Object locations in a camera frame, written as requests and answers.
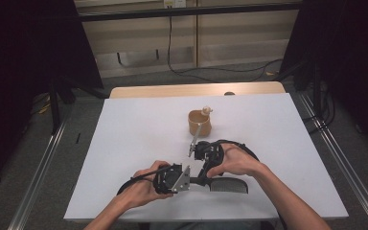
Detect metal floor rail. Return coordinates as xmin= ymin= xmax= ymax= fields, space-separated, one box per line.
xmin=299 ymin=93 xmax=368 ymax=230
xmin=8 ymin=116 xmax=69 ymax=230

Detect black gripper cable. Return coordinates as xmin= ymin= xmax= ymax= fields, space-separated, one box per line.
xmin=116 ymin=166 xmax=174 ymax=196
xmin=215 ymin=139 xmax=289 ymax=230

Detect black horizontal bar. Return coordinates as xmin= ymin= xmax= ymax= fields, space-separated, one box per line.
xmin=78 ymin=3 xmax=303 ymax=23

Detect tan cup with small figure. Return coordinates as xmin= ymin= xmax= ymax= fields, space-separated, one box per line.
xmin=187 ymin=105 xmax=214 ymax=138

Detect black slotted spatula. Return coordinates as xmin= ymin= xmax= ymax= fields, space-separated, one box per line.
xmin=191 ymin=176 xmax=249 ymax=195

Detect person's right hand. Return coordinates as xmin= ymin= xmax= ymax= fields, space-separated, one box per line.
xmin=206 ymin=142 xmax=265 ymax=179

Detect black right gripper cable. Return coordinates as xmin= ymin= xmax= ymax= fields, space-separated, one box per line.
xmin=215 ymin=139 xmax=289 ymax=230

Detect wooden table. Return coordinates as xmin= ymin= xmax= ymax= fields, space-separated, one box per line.
xmin=109 ymin=80 xmax=287 ymax=100

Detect black wall cable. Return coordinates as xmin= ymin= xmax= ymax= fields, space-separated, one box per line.
xmin=167 ymin=14 xmax=284 ymax=83

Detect black floor cables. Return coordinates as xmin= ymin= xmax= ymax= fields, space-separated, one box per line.
xmin=302 ymin=90 xmax=337 ymax=135

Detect black metal stand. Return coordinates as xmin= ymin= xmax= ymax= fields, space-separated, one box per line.
xmin=48 ymin=76 xmax=77 ymax=134

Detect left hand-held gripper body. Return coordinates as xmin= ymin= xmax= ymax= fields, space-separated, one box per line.
xmin=152 ymin=163 xmax=192 ymax=196

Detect person's left hand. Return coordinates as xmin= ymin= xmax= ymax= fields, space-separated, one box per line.
xmin=118 ymin=160 xmax=175 ymax=211

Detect black curtain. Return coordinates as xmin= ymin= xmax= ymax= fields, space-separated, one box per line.
xmin=0 ymin=0 xmax=104 ymax=191
xmin=280 ymin=0 xmax=368 ymax=158

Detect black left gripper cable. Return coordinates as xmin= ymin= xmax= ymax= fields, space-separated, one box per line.
xmin=116 ymin=166 xmax=174 ymax=196

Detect white table board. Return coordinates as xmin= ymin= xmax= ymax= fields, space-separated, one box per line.
xmin=63 ymin=93 xmax=349 ymax=222

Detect white wall outlet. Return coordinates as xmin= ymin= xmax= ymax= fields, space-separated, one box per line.
xmin=163 ymin=0 xmax=187 ymax=9

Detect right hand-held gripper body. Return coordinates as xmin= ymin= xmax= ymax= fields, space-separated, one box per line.
xmin=188 ymin=123 xmax=225 ymax=168

